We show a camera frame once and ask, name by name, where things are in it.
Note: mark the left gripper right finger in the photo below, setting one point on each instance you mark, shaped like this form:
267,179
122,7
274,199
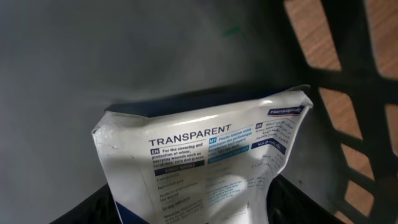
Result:
286,204

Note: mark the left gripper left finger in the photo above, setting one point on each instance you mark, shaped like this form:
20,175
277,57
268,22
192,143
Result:
98,208

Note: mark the white plaster pack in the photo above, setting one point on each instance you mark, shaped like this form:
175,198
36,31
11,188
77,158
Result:
213,165

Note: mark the grey plastic mesh basket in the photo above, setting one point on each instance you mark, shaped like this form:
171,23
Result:
65,64

